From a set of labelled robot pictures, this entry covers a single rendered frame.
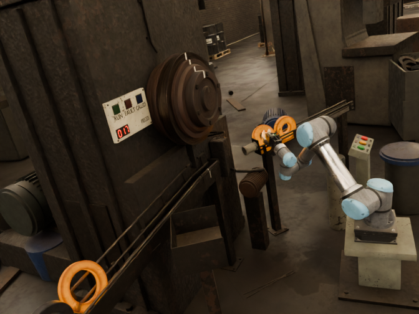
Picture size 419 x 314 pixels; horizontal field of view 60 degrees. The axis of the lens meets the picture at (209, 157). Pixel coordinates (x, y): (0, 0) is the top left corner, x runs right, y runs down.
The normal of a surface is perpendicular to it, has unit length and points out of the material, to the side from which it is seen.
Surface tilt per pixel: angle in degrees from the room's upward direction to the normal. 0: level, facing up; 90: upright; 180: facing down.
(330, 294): 0
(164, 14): 90
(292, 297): 0
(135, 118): 90
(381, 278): 90
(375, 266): 90
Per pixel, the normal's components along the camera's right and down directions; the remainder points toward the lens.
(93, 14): 0.86, 0.04
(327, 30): -0.66, 0.39
